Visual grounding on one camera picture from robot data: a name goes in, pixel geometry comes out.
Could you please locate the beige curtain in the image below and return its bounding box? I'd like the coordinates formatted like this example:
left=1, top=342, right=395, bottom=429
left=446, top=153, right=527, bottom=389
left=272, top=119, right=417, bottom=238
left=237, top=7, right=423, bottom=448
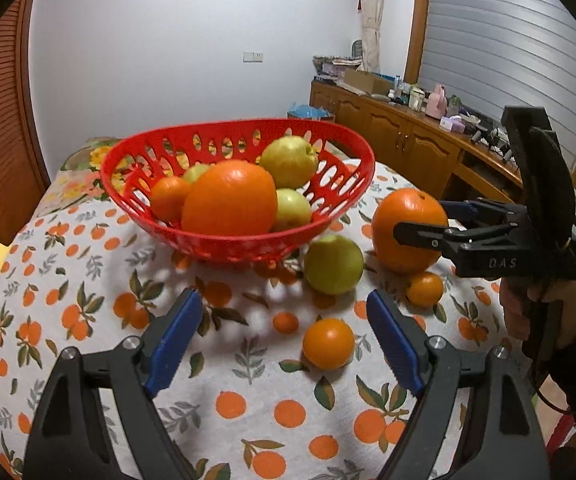
left=358, top=0, right=386, bottom=73

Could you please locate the small tangerine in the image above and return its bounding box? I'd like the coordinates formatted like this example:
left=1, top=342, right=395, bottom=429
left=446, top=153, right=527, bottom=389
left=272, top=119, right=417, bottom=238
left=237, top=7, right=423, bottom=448
left=302, top=318, right=356, bottom=372
left=405, top=271, right=445, bottom=309
left=150, top=176, right=193, bottom=224

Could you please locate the floral blanket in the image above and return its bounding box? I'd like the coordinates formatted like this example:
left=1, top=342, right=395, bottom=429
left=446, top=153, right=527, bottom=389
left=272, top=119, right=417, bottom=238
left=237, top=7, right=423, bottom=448
left=50, top=136, right=124, bottom=206

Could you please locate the orange print tablecloth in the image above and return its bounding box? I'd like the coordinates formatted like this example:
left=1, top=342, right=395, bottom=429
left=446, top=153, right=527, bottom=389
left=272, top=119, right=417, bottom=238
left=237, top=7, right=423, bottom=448
left=0, top=157, right=544, bottom=480

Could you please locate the wooden louvred wardrobe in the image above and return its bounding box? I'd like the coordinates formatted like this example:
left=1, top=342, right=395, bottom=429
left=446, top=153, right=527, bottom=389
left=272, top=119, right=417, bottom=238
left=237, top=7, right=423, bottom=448
left=0, top=0, right=51, bottom=241

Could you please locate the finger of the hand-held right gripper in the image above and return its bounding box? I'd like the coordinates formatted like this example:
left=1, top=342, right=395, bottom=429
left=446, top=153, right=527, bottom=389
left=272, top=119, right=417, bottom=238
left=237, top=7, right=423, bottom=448
left=393, top=221, right=469, bottom=256
left=439, top=199, right=511, bottom=228

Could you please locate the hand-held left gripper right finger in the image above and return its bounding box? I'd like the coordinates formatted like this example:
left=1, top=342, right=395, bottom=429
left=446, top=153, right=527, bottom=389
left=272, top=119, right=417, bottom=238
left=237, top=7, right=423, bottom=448
left=366, top=289, right=551, bottom=480

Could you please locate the blue bag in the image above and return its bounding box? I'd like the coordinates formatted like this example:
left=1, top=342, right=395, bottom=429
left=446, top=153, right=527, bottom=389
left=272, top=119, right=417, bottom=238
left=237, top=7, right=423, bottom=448
left=288, top=102, right=336, bottom=122

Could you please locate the pink bottle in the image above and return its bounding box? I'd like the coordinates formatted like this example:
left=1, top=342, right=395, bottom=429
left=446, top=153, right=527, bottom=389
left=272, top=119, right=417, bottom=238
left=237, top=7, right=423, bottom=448
left=427, top=83, right=449, bottom=120

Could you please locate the green guava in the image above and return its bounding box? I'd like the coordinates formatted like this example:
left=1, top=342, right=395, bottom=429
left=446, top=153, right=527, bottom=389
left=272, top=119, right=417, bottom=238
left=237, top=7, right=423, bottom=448
left=182, top=162, right=214, bottom=185
left=259, top=136, right=320, bottom=190
left=303, top=235, right=365, bottom=296
left=274, top=188, right=314, bottom=232

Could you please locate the grey window blind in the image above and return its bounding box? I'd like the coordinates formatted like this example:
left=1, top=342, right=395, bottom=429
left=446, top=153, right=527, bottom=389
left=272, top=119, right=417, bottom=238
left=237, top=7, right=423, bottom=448
left=415, top=0, right=576, bottom=176

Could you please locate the person's right hand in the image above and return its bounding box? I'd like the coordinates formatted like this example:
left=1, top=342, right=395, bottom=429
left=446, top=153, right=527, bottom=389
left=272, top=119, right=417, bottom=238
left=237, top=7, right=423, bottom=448
left=500, top=278, right=576, bottom=349

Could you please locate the patterned fabric pile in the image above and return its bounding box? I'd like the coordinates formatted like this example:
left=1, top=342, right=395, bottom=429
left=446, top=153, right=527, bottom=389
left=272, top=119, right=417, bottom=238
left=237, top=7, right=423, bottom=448
left=312, top=55, right=364, bottom=81

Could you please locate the large round orange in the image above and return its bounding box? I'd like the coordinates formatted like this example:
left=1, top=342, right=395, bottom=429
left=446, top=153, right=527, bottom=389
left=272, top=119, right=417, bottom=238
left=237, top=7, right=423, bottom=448
left=371, top=187, right=450, bottom=275

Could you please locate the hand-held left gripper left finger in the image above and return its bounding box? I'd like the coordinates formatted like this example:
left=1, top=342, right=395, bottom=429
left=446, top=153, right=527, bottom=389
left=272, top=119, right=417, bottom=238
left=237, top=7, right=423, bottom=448
left=22, top=287, right=204, bottom=480

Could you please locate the wooden cabinet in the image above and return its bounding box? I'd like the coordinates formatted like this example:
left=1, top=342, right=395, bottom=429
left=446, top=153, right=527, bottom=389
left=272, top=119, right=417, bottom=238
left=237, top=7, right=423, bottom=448
left=310, top=80, right=576, bottom=261

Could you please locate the wooden window frame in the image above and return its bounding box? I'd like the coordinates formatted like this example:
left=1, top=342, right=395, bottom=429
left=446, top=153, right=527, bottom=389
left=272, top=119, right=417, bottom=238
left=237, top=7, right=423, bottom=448
left=403, top=0, right=576, bottom=191

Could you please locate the large oval orange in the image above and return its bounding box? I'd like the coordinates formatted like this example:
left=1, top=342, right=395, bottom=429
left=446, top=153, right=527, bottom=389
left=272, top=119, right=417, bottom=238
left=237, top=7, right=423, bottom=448
left=181, top=160, right=279, bottom=237

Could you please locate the cardboard box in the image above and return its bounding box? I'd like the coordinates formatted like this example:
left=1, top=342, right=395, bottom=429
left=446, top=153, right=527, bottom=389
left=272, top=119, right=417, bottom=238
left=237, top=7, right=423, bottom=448
left=344, top=68, right=394, bottom=96

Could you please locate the red plastic basket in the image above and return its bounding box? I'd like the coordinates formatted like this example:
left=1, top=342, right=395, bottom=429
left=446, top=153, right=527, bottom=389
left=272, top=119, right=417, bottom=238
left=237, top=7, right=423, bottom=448
left=100, top=118, right=376, bottom=264

